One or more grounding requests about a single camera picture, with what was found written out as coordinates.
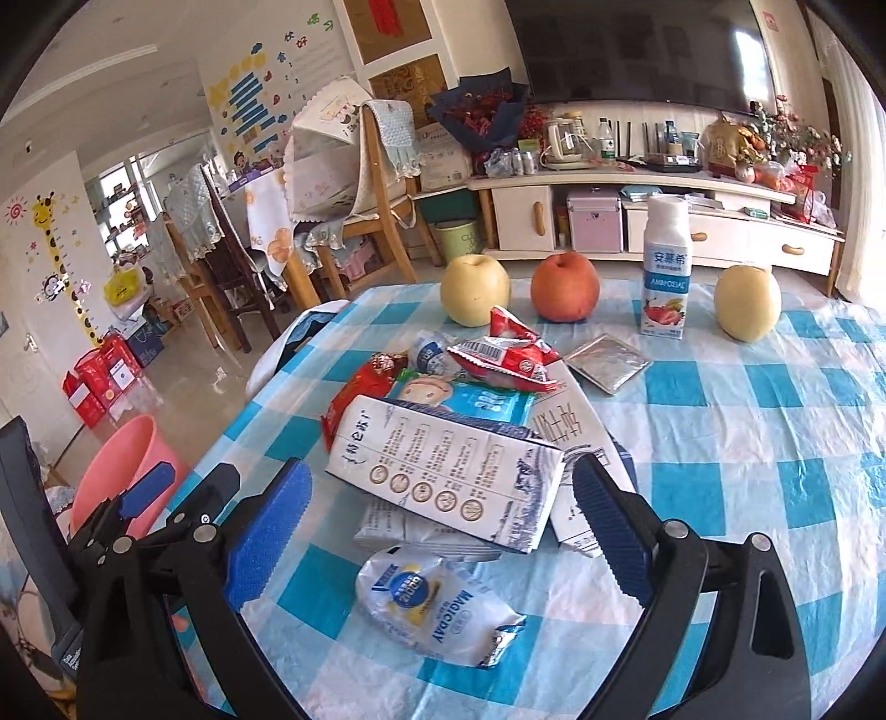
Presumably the white yogurt bottle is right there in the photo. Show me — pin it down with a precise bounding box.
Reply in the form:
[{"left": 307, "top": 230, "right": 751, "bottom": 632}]
[{"left": 638, "top": 194, "right": 691, "bottom": 340}]

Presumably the white tv cabinet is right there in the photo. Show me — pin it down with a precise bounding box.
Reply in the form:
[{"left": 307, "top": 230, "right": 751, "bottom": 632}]
[{"left": 468, "top": 166, "right": 847, "bottom": 278}]

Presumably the red apple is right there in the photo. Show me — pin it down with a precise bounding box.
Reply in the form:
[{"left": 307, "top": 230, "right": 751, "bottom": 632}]
[{"left": 530, "top": 252, "right": 600, "bottom": 324}]

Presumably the white cardboard box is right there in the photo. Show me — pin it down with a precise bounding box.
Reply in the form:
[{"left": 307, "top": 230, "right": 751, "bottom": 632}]
[{"left": 415, "top": 125, "right": 475, "bottom": 191}]

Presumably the red white plastic bag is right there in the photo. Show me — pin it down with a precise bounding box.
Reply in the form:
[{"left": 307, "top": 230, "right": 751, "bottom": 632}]
[{"left": 782, "top": 162, "right": 838, "bottom": 226}]

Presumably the yellow pear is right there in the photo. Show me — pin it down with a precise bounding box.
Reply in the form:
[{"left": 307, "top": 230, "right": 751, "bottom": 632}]
[
  {"left": 713, "top": 265, "right": 782, "bottom": 343},
  {"left": 440, "top": 253, "right": 512, "bottom": 328}
]

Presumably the floral patterned cloth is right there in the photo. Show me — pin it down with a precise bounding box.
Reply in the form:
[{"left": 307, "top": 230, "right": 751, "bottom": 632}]
[{"left": 0, "top": 554, "right": 74, "bottom": 697}]

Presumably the giraffe wall sticker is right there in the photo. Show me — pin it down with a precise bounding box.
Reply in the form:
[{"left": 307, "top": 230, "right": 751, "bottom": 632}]
[{"left": 28, "top": 190, "right": 105, "bottom": 351}]

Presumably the white blue Magiday packet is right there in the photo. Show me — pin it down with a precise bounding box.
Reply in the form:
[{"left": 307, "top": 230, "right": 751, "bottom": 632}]
[{"left": 355, "top": 546, "right": 527, "bottom": 669}]

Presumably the pink plastic bucket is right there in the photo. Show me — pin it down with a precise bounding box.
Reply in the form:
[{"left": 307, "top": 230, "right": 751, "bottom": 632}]
[{"left": 69, "top": 414, "right": 187, "bottom": 541}]

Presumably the golden ornament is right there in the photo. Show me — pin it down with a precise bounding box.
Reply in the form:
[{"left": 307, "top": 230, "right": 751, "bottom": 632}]
[{"left": 702, "top": 114, "right": 763, "bottom": 181}]

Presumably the silver foil tray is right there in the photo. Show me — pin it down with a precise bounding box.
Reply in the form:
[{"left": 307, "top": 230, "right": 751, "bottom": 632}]
[{"left": 563, "top": 333, "right": 653, "bottom": 397}]

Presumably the blue cartoon face packet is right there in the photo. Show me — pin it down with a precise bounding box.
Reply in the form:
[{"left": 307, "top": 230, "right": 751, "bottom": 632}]
[{"left": 394, "top": 370, "right": 537, "bottom": 430}]

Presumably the black television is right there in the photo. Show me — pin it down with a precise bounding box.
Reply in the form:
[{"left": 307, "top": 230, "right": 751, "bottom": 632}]
[{"left": 504, "top": 0, "right": 775, "bottom": 115}]

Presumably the red packet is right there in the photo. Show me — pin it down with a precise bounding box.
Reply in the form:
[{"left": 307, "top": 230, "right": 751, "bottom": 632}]
[{"left": 320, "top": 352, "right": 413, "bottom": 454}]

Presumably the white electric kettle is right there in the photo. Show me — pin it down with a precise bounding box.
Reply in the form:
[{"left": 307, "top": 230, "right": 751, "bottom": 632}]
[{"left": 542, "top": 114, "right": 589, "bottom": 171}]

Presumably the green waste bin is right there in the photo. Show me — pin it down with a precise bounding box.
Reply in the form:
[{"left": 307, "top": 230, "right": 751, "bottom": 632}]
[{"left": 432, "top": 219, "right": 483, "bottom": 268}]

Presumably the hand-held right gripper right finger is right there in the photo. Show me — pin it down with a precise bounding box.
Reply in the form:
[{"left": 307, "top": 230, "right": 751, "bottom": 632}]
[{"left": 571, "top": 453, "right": 812, "bottom": 720}]

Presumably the blue yellow wall sticker chart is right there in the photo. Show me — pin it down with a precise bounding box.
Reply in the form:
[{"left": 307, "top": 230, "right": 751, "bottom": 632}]
[{"left": 208, "top": 52, "right": 292, "bottom": 140}]

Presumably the white blue yogurt pouch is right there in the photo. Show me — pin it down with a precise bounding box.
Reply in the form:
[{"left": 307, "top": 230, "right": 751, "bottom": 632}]
[{"left": 407, "top": 330, "right": 458, "bottom": 371}]

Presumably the red snack wrapper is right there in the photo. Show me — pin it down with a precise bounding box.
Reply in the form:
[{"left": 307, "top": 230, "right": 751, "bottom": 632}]
[{"left": 446, "top": 305, "right": 563, "bottom": 395}]

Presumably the dark wooden dining chair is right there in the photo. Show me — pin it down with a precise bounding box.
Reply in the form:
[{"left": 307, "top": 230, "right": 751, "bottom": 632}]
[{"left": 197, "top": 162, "right": 288, "bottom": 353}]

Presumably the blue checkered tablecloth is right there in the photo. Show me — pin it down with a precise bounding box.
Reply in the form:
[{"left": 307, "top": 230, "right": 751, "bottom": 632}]
[{"left": 162, "top": 280, "right": 886, "bottom": 720}]

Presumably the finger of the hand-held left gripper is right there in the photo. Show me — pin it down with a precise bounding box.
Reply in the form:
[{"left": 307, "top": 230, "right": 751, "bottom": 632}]
[
  {"left": 69, "top": 462, "right": 178, "bottom": 555},
  {"left": 138, "top": 462, "right": 243, "bottom": 538}
]

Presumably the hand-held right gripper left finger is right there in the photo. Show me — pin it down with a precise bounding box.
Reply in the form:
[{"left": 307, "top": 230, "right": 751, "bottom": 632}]
[{"left": 75, "top": 457, "right": 314, "bottom": 720}]

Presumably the white blue jacket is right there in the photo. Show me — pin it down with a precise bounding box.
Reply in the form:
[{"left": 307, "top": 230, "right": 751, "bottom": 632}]
[{"left": 248, "top": 300, "right": 351, "bottom": 399}]

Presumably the blue white milk carton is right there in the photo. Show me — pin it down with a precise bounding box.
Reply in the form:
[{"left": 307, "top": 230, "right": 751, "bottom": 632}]
[{"left": 324, "top": 394, "right": 566, "bottom": 555}]

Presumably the yellow plastic bag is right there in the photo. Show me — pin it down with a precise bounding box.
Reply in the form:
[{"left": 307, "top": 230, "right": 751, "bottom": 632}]
[{"left": 104, "top": 270, "right": 148, "bottom": 306}]

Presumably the pink storage case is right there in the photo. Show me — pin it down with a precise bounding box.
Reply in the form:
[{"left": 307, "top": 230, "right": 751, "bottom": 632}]
[{"left": 566, "top": 190, "right": 622, "bottom": 254}]

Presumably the wooden chair with cloth cover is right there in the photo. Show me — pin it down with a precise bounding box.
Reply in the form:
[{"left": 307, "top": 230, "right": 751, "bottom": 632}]
[{"left": 286, "top": 76, "right": 444, "bottom": 306}]

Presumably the red flower bouquet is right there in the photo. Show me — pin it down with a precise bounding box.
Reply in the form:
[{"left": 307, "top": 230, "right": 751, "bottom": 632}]
[{"left": 427, "top": 67, "right": 530, "bottom": 167}]

